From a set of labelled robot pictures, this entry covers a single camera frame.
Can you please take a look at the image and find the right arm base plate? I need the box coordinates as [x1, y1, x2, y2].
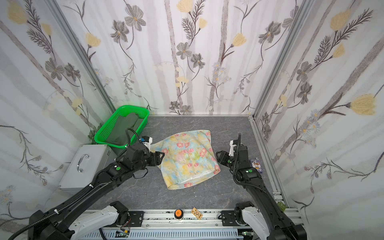
[218, 210, 240, 227]

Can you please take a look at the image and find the pastel floral skirt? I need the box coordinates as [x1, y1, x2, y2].
[151, 130, 221, 190]

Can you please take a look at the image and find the white slotted cable duct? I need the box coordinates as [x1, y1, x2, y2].
[82, 229, 244, 240]

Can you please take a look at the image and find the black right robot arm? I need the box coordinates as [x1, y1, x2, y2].
[216, 141, 308, 240]

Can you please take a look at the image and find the orange emergency stop button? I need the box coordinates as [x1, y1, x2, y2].
[174, 209, 184, 221]

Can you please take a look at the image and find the green plastic basket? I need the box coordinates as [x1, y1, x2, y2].
[94, 105, 150, 149]

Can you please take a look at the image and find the small wooden tag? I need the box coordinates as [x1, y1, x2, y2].
[191, 208, 203, 220]

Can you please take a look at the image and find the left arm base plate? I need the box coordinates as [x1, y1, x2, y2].
[119, 211, 145, 228]

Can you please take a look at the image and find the grey metal box with handle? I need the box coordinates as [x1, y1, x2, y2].
[59, 145, 117, 195]

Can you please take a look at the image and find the dark green folded skirt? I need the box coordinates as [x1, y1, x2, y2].
[106, 113, 144, 146]

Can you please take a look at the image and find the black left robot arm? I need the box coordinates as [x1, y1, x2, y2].
[9, 143, 165, 240]

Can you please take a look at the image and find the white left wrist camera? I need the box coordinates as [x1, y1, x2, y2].
[141, 136, 153, 150]

